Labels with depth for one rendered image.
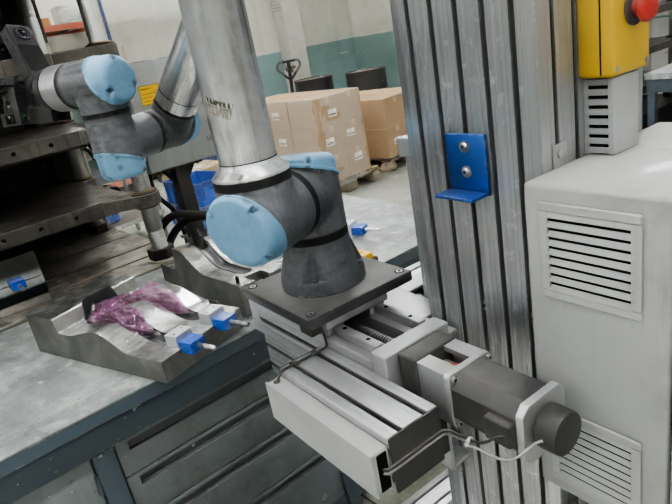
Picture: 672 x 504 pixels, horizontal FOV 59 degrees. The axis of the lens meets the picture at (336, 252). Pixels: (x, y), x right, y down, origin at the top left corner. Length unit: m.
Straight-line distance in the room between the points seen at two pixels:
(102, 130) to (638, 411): 0.86
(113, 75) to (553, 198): 0.66
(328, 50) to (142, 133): 9.40
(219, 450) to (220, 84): 1.06
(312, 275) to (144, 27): 7.90
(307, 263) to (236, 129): 0.27
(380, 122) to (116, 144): 5.23
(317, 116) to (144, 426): 4.20
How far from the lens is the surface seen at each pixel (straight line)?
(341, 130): 5.57
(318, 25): 10.30
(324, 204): 0.94
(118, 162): 1.02
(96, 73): 0.99
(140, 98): 2.30
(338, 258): 0.98
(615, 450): 0.88
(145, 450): 1.53
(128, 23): 8.69
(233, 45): 0.82
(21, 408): 1.51
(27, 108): 1.16
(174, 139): 1.10
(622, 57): 0.84
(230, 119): 0.83
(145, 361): 1.38
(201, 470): 1.63
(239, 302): 1.55
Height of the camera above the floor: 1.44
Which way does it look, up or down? 20 degrees down
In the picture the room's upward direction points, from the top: 11 degrees counter-clockwise
